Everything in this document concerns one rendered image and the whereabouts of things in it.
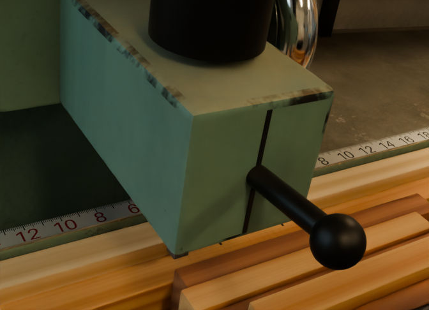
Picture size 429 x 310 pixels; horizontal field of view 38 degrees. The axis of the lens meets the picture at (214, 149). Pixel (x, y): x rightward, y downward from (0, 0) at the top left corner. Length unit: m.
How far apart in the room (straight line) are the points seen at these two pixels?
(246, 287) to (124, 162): 0.09
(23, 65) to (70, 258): 0.10
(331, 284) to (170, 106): 0.12
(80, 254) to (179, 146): 0.12
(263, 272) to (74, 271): 0.10
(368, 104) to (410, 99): 0.24
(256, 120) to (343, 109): 2.41
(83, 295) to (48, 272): 0.02
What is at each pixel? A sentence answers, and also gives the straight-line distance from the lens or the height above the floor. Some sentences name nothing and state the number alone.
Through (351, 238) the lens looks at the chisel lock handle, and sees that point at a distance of 0.22.
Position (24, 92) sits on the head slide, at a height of 1.01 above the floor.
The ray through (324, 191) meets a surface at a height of 0.95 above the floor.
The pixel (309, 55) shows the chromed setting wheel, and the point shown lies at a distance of 0.42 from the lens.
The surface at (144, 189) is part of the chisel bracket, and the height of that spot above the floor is 1.02.
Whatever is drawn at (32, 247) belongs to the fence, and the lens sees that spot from 0.34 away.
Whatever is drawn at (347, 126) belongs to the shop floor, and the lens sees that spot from 2.53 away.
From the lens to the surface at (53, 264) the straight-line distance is 0.33.
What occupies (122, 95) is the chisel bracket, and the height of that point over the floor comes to 1.05.
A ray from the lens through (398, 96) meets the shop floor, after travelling 2.89.
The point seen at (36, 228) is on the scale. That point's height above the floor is 0.96.
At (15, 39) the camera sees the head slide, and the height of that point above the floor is 1.04.
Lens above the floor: 1.18
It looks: 32 degrees down
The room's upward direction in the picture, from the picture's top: 9 degrees clockwise
